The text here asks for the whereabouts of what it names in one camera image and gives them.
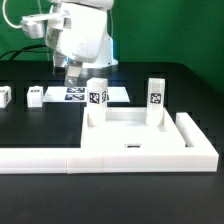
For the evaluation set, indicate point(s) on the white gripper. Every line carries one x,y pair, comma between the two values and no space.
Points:
77,33

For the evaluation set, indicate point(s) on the white square table top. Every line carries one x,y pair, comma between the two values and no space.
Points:
125,127

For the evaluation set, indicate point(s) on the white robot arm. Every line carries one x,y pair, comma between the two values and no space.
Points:
105,63

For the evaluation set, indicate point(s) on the white L-shaped obstacle fence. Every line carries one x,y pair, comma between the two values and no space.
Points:
198,155

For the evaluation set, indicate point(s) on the white marker sheet with tags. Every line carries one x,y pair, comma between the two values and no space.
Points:
79,94

